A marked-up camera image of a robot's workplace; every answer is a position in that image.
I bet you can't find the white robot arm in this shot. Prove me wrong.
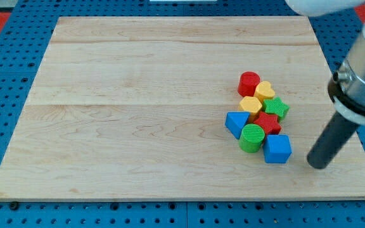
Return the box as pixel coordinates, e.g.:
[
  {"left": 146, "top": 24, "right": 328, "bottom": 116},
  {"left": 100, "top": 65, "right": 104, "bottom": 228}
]
[{"left": 286, "top": 0, "right": 365, "bottom": 169}]

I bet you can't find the blue triangle block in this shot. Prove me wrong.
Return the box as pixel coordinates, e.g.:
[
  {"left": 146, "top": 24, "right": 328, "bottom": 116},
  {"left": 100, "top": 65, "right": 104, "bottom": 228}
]
[{"left": 225, "top": 111, "right": 250, "bottom": 139}]

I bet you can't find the yellow heart block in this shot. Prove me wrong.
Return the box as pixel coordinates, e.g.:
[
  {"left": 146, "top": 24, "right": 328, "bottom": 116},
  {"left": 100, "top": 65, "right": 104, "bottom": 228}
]
[{"left": 254, "top": 81, "right": 276, "bottom": 103}]

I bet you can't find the red cylinder block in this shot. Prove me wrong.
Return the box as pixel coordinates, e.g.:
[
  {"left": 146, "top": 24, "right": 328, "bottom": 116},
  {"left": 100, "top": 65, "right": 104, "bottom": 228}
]
[{"left": 238, "top": 72, "right": 260, "bottom": 97}]

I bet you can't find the yellow hexagon block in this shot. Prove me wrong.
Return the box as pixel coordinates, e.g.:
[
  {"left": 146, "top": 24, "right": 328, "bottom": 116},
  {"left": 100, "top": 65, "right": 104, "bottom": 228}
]
[{"left": 238, "top": 96, "right": 262, "bottom": 124}]

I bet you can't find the red star block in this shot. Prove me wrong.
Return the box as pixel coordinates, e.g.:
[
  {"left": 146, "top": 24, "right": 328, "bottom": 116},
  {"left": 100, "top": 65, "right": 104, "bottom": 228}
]
[{"left": 253, "top": 111, "right": 281, "bottom": 135}]

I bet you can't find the green cylinder block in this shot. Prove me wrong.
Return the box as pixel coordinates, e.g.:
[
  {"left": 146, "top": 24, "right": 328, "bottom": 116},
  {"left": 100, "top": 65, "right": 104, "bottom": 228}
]
[{"left": 239, "top": 123, "right": 265, "bottom": 153}]

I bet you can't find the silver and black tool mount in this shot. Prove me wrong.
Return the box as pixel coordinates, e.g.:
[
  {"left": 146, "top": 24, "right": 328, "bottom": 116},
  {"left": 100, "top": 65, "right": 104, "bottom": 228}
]
[{"left": 328, "top": 34, "right": 365, "bottom": 125}]

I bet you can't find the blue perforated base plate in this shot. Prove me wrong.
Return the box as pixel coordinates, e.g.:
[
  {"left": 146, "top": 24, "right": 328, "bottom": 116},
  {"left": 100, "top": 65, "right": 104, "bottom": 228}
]
[{"left": 0, "top": 0, "right": 365, "bottom": 227}]

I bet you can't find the light wooden board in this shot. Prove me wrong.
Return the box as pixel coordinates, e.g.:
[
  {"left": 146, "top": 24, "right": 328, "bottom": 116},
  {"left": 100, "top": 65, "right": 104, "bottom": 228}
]
[{"left": 0, "top": 16, "right": 365, "bottom": 202}]

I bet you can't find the blue cube block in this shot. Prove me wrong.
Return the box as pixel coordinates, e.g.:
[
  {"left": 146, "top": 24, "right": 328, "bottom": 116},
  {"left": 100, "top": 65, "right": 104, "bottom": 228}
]
[{"left": 262, "top": 134, "right": 292, "bottom": 163}]

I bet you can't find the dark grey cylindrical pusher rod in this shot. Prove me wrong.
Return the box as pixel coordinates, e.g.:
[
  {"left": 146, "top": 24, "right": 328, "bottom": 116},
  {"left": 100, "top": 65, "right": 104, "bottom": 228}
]
[{"left": 307, "top": 112, "right": 358, "bottom": 169}]

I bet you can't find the green star block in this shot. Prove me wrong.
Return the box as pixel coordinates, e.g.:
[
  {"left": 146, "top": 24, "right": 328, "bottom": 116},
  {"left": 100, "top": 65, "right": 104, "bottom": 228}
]
[{"left": 262, "top": 97, "right": 290, "bottom": 122}]

